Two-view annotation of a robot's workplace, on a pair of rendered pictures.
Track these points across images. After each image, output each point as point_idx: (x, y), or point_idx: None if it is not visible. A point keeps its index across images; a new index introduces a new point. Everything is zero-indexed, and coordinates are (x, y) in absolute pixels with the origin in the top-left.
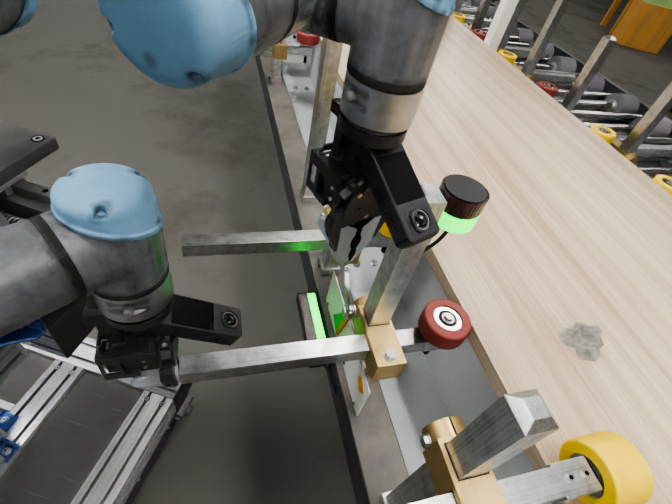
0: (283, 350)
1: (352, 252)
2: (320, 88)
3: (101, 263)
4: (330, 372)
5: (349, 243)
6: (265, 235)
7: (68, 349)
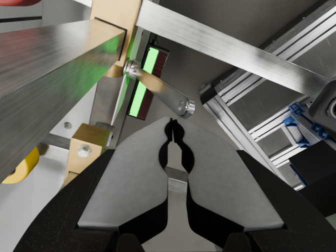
0: (239, 56)
1: (166, 132)
2: None
3: None
4: (155, 34)
5: (198, 157)
6: (169, 185)
7: (323, 145)
